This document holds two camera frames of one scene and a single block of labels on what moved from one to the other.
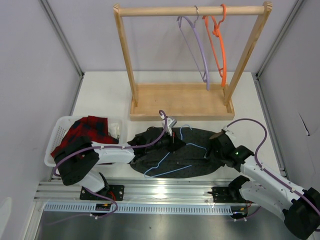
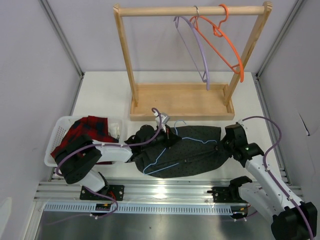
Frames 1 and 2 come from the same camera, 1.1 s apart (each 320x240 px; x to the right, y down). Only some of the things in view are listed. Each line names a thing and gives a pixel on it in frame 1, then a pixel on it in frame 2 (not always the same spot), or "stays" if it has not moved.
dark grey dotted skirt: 192,160 stays
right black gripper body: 217,155 → 226,146
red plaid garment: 95,128 stays
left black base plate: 115,192 stays
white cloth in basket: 114,129 stays
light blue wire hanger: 169,153 → 165,149
